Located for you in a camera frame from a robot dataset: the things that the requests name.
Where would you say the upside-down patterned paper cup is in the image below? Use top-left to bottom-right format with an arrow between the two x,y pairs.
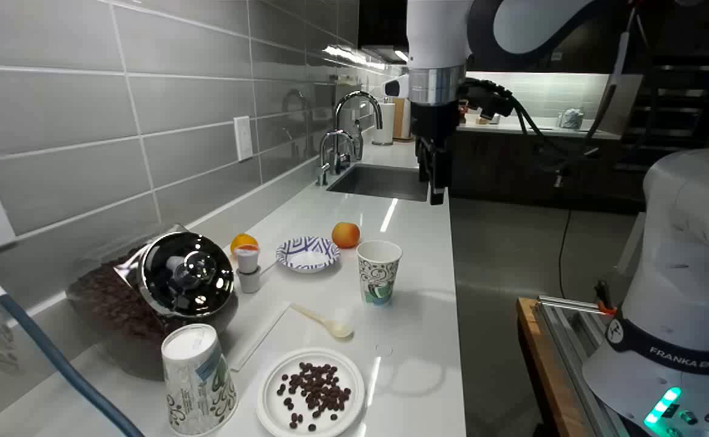
160,324 -> 238,436

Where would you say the red orange tomato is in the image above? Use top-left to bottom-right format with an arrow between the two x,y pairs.
334,221 -> 360,251

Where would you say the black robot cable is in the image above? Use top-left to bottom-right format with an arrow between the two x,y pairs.
460,7 -> 644,300

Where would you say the blue hose cable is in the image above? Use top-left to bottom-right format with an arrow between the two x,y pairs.
0,251 -> 145,437

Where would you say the kitchen sink basin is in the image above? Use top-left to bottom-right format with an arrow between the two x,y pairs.
330,166 -> 428,202

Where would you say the blue patterned small bowl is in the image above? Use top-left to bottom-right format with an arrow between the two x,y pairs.
278,235 -> 340,275

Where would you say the white plate with beans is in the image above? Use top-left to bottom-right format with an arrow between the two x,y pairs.
256,347 -> 368,437

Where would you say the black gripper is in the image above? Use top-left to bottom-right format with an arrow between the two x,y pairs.
410,104 -> 461,204

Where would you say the white plastic spoon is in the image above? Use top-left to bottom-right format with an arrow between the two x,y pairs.
291,304 -> 355,342

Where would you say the upright patterned paper cup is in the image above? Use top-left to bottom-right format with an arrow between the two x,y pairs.
357,241 -> 403,307

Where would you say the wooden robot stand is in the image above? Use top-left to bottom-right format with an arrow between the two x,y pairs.
517,300 -> 626,437

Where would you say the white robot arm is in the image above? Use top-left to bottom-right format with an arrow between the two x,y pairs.
406,0 -> 593,204

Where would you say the small orange fruit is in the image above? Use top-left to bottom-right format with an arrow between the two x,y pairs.
230,233 -> 259,251

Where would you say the chrome kitchen faucet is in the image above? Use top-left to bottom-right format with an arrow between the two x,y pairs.
317,91 -> 383,184

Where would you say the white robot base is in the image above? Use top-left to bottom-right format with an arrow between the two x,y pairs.
582,149 -> 709,437

